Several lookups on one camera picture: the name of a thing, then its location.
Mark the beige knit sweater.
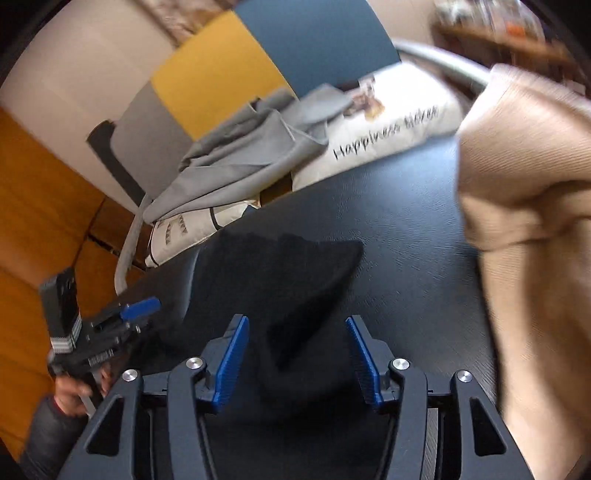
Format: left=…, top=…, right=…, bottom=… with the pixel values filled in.
left=455, top=62, right=591, bottom=480

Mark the white lettered pillow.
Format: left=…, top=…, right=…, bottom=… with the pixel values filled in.
left=291, top=60, right=465, bottom=192

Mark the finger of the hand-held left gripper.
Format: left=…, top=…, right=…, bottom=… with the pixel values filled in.
left=99, top=296, right=162, bottom=324

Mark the patterned curtain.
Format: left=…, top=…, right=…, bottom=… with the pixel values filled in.
left=139, top=0, right=241, bottom=44

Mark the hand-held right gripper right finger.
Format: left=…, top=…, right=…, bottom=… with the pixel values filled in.
left=345, top=315, right=532, bottom=480

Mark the person's left hand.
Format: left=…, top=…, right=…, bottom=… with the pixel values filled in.
left=54, top=357, right=114, bottom=416

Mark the person's left forearm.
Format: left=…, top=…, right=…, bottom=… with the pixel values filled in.
left=18, top=392, right=90, bottom=480

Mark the wooden wardrobe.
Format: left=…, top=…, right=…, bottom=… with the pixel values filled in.
left=0, top=108, right=153, bottom=457

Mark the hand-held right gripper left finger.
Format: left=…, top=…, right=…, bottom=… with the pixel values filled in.
left=60, top=314, right=251, bottom=480

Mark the grey hooded garment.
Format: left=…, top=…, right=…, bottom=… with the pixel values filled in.
left=113, top=83, right=354, bottom=296

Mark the grey yellow blue chair back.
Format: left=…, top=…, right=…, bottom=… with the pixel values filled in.
left=113, top=0, right=400, bottom=195

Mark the black knit sweater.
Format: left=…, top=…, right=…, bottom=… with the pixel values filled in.
left=152, top=228, right=365, bottom=430

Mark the white pillow dark piping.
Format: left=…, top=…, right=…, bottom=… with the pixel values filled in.
left=145, top=198, right=259, bottom=268

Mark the grey metal rail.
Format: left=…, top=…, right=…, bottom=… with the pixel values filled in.
left=394, top=39, right=490, bottom=90

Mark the cluttered wooden desk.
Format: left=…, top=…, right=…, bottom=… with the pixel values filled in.
left=434, top=0, right=578, bottom=70

